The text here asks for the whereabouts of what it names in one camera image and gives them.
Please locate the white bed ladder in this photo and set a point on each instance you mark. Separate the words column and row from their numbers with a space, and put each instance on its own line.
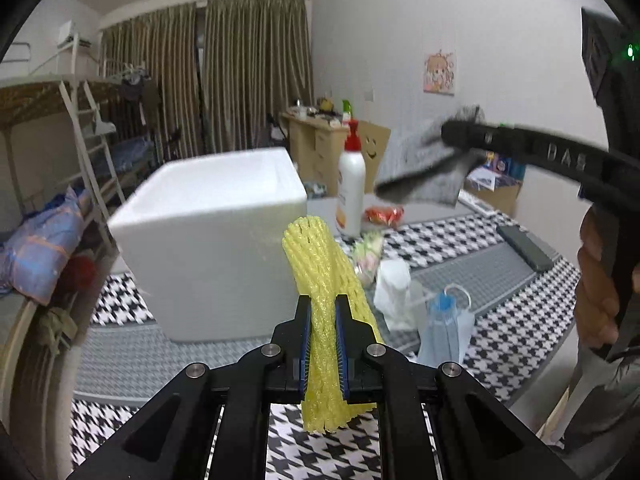
column 95, row 145

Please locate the red snack packet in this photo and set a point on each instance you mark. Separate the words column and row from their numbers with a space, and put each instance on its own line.
column 382, row 216

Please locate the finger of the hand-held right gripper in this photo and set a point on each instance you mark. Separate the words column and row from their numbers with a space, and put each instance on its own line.
column 525, row 145
column 425, row 176

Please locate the beige knotted cloth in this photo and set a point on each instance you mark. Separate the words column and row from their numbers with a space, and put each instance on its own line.
column 57, row 327

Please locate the brown curtain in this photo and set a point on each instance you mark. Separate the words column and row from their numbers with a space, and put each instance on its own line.
column 255, row 75
column 150, row 85

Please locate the hanging dark clothes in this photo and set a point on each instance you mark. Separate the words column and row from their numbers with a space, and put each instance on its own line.
column 140, row 92

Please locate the white tissue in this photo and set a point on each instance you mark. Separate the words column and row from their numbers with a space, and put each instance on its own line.
column 395, row 290

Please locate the houndstooth tablecloth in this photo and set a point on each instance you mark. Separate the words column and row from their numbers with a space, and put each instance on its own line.
column 475, row 280

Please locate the blue checked blanket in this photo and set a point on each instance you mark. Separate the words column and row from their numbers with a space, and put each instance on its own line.
column 45, row 245

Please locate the person's right forearm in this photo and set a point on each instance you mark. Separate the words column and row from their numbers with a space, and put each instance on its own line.
column 595, row 400

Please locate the white pump bottle red top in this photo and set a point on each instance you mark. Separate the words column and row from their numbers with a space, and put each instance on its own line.
column 350, row 185

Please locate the green and pink snack packet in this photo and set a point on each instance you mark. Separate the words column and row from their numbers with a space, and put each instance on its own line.
column 367, row 255

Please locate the yellow foam fruit net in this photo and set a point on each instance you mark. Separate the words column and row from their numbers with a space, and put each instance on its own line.
column 320, row 270

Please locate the white foam box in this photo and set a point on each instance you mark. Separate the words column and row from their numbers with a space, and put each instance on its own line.
column 200, row 240

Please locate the red fluffy object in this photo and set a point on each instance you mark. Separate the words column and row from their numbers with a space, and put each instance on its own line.
column 80, row 270

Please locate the green bottle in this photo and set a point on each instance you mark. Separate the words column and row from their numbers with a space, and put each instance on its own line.
column 346, row 110

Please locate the cartoon wall poster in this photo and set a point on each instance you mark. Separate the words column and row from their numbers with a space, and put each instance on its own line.
column 440, row 72

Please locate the blue mattress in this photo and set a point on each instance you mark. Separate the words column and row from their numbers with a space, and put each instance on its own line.
column 130, row 155

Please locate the white air conditioner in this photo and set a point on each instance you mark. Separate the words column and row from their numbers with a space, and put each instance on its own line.
column 72, row 35

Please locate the person's right hand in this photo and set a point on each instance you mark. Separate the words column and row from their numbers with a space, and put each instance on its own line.
column 592, row 280

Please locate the white metal bunk bed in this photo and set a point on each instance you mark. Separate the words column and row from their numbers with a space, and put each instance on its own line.
column 30, row 95

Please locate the white remote control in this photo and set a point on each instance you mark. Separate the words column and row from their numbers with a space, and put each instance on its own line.
column 475, row 203

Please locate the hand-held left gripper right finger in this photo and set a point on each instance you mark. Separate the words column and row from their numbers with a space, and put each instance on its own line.
column 342, row 345

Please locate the black phone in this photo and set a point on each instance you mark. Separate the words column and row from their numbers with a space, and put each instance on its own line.
column 525, row 247

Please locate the wooden smiley chair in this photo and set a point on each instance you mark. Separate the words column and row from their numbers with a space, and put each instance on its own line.
column 376, row 145

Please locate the grey sock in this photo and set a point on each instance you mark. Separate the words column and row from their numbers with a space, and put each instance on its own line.
column 415, row 155

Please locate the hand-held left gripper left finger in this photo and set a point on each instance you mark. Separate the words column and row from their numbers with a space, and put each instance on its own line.
column 305, row 345

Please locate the plain wooden desk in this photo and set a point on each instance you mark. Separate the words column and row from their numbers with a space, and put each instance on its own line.
column 310, row 145

